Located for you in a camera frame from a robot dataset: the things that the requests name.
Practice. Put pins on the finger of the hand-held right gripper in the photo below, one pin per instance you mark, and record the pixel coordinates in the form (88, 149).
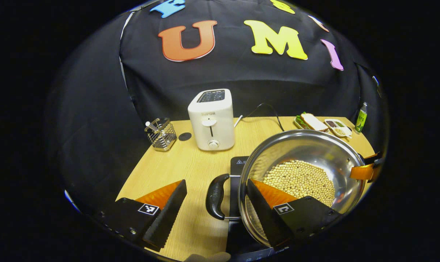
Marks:
(361, 171)
(372, 158)

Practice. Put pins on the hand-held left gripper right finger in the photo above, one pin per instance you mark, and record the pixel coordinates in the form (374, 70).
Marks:
(265, 218)

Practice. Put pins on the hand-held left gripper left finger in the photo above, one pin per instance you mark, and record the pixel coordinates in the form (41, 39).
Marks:
(167, 218)

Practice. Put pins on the black induction cooktop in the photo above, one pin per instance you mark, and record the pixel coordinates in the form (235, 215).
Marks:
(238, 236)

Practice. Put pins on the stainless steel pot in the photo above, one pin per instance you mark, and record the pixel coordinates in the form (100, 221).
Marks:
(314, 145)

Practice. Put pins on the green drink bottle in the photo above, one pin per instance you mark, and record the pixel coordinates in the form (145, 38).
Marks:
(361, 122)

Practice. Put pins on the white divided bean dish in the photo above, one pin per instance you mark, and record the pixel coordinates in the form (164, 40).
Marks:
(340, 133)

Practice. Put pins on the pile of soybeans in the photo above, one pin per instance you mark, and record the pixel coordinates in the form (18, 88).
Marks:
(300, 178)

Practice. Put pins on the sandwich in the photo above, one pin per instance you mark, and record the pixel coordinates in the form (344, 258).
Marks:
(314, 122)

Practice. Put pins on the metal utensil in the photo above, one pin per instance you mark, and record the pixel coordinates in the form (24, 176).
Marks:
(151, 126)

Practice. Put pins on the white toaster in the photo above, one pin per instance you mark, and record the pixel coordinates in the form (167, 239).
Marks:
(212, 127)

